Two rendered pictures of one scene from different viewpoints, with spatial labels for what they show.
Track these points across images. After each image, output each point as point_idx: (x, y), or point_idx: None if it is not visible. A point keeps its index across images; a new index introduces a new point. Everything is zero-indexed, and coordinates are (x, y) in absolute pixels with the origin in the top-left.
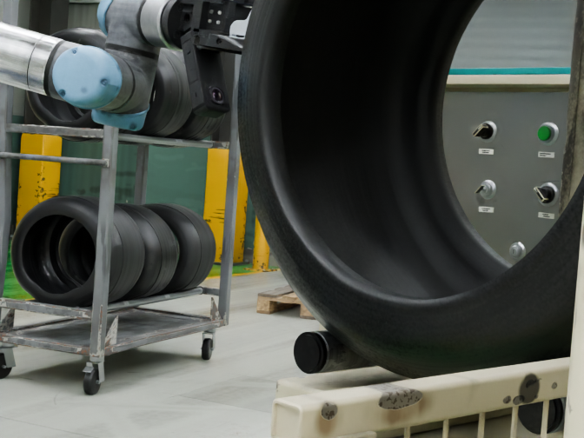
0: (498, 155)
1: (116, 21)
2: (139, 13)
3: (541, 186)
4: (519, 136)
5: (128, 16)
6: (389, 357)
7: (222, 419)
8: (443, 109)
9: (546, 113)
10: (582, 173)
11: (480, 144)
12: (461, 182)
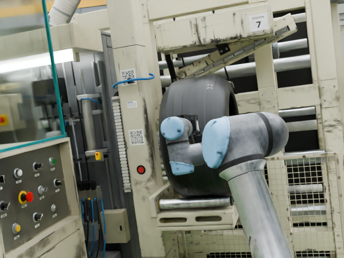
0: (40, 174)
1: (186, 130)
2: (189, 126)
3: (55, 180)
4: (44, 165)
5: (187, 128)
6: None
7: None
8: (19, 162)
9: (49, 154)
10: (154, 157)
11: (34, 173)
12: (31, 191)
